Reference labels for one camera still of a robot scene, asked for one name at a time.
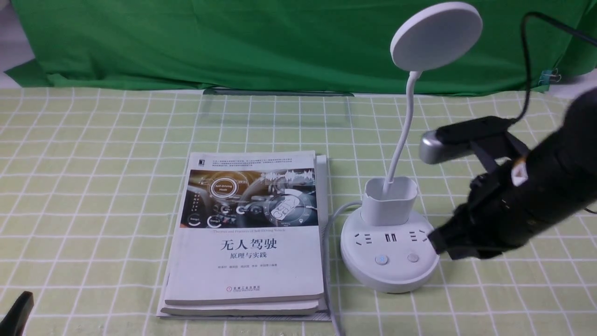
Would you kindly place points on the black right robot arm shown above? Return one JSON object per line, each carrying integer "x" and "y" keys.
{"x": 524, "y": 191}

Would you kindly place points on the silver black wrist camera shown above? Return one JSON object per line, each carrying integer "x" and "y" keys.
{"x": 488, "y": 138}

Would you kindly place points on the green checkered tablecloth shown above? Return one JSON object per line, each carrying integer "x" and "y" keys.
{"x": 89, "y": 192}

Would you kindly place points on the white desk lamp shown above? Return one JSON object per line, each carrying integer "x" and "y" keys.
{"x": 384, "y": 242}

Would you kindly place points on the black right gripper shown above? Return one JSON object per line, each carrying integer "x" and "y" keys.
{"x": 495, "y": 219}

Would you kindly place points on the green binder clip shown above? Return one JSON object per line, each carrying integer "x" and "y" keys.
{"x": 549, "y": 77}

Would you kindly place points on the green backdrop cloth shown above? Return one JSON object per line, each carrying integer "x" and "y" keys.
{"x": 309, "y": 45}

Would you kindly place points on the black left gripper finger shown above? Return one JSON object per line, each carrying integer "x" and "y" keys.
{"x": 15, "y": 320}

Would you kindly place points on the white self-driving textbook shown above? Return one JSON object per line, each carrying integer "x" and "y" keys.
{"x": 247, "y": 233}

